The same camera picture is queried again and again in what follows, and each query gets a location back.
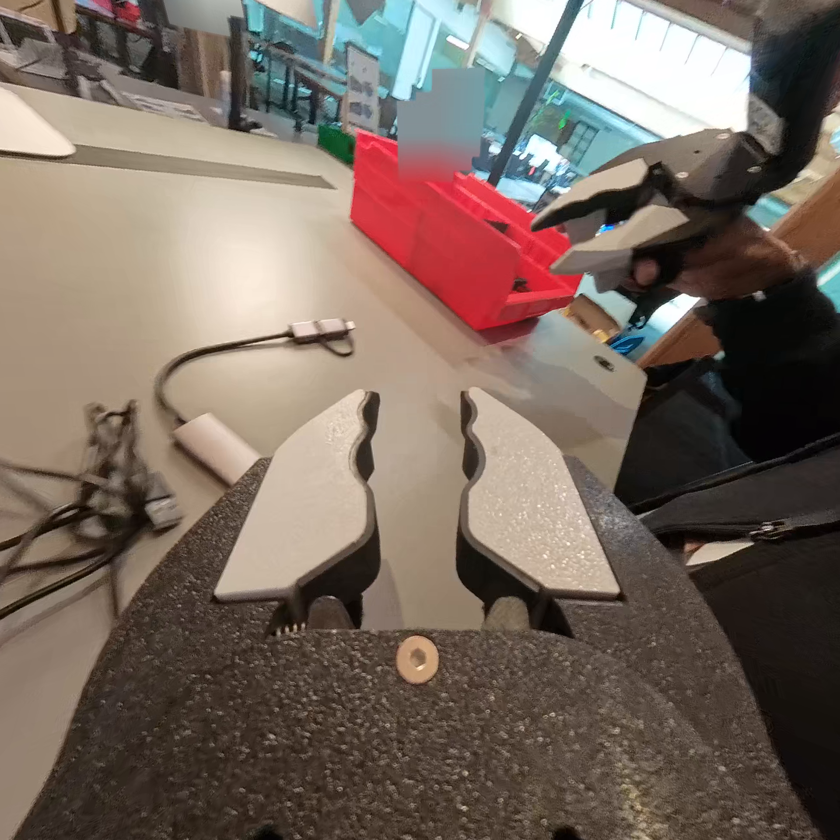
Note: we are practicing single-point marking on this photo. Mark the standing sign board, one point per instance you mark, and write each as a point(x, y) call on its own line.
point(362, 88)

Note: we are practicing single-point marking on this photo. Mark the person's right hand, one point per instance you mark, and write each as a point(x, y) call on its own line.
point(741, 262)

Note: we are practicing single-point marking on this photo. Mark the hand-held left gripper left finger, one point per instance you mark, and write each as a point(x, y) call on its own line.
point(308, 499)

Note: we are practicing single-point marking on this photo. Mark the person's right forearm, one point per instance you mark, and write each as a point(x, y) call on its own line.
point(781, 354)

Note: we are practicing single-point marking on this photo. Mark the brown cardboard box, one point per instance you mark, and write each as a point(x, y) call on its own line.
point(594, 318)

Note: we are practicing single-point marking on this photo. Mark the person's black clothing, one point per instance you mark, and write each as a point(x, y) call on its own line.
point(774, 656)

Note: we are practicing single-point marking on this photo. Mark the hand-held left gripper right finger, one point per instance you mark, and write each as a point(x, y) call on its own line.
point(531, 505)

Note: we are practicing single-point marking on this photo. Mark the green box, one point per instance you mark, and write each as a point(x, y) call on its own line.
point(336, 143)

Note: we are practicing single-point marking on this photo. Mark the red plastic bin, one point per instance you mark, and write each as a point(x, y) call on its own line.
point(446, 243)

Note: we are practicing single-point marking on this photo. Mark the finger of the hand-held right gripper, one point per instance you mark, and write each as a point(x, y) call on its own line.
point(604, 187)
point(630, 236)

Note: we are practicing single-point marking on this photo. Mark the black slanted pole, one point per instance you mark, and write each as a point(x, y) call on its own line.
point(535, 85)

